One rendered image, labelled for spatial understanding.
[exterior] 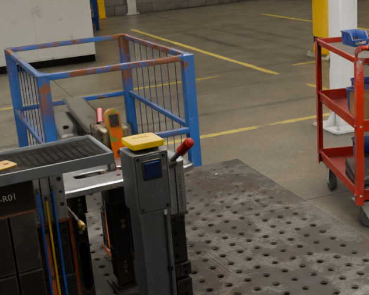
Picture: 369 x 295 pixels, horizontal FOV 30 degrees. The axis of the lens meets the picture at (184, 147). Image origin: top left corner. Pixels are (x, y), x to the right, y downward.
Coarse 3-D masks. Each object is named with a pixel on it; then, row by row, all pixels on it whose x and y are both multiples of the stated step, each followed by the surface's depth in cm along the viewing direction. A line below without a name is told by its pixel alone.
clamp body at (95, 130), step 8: (104, 120) 178; (96, 128) 172; (104, 128) 170; (96, 136) 173; (104, 136) 168; (104, 144) 169; (120, 168) 172; (104, 208) 181; (128, 208) 177; (104, 216) 181; (128, 216) 177; (104, 224) 182; (104, 232) 184; (104, 240) 185; (104, 248) 186; (104, 256) 181
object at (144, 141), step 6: (150, 132) 125; (126, 138) 122; (132, 138) 122; (138, 138) 121; (144, 138) 121; (150, 138) 121; (156, 138) 120; (126, 144) 121; (132, 144) 118; (138, 144) 118; (144, 144) 119; (150, 144) 119; (156, 144) 120; (162, 144) 120; (132, 150) 118; (138, 150) 121; (144, 150) 121
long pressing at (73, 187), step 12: (180, 156) 163; (96, 168) 159; (192, 168) 156; (72, 180) 152; (84, 180) 151; (96, 180) 150; (108, 180) 150; (120, 180) 148; (72, 192) 144; (84, 192) 145; (96, 192) 146
